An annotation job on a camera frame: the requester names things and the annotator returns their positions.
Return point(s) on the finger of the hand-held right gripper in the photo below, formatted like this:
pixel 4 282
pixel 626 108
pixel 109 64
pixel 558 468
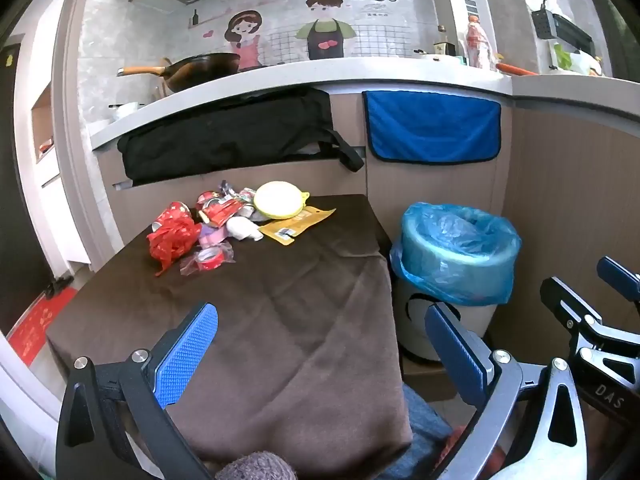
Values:
pixel 620 274
pixel 565 297

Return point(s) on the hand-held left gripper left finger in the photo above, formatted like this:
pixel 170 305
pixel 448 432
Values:
pixel 192 355

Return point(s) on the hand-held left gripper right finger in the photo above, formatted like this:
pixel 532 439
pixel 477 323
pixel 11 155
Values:
pixel 455 360

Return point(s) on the white trash can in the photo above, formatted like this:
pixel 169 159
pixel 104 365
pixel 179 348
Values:
pixel 450 325

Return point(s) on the blue trash bag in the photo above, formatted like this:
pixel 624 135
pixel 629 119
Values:
pixel 450 255

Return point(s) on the red ribbon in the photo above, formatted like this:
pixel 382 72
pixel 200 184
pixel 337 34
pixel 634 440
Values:
pixel 172 240

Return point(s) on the white tissue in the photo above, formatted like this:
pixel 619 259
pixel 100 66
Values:
pixel 242 229

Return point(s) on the red snack wrapper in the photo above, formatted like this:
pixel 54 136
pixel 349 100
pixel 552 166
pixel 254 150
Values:
pixel 222 212

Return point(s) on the yellow packet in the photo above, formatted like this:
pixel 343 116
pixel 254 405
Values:
pixel 295 225

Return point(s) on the colourful snack wrapper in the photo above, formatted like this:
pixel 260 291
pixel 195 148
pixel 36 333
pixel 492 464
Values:
pixel 237 192

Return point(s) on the yellow round lid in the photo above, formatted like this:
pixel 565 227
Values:
pixel 277 200

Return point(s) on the cardboard box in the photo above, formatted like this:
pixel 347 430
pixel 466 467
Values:
pixel 430 380

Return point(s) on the person's leg in jeans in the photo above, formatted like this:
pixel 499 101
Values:
pixel 425 430

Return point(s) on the brown cloth-covered table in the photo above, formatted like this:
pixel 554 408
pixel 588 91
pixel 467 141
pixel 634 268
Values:
pixel 280 320

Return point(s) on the grey knitted cloth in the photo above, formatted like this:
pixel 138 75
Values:
pixel 255 467

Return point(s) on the blue towel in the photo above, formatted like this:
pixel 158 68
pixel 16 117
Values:
pixel 432 130

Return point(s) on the green vegetables in bag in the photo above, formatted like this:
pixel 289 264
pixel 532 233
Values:
pixel 575 60

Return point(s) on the black bag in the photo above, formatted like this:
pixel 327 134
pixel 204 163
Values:
pixel 225 135

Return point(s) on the orange tray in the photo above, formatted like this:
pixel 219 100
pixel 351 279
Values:
pixel 515 69

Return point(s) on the black refrigerator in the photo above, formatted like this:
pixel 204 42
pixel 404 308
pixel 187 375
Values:
pixel 15 185

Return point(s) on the black knife rack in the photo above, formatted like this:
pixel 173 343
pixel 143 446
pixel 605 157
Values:
pixel 560 25

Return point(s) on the bottle with red label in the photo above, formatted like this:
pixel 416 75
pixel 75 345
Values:
pixel 477 42

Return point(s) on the black wok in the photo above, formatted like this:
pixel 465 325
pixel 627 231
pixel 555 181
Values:
pixel 200 70

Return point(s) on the white wall cabinet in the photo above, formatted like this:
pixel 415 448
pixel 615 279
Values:
pixel 47 130

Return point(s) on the cartoon wall poster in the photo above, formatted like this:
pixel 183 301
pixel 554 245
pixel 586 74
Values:
pixel 280 15

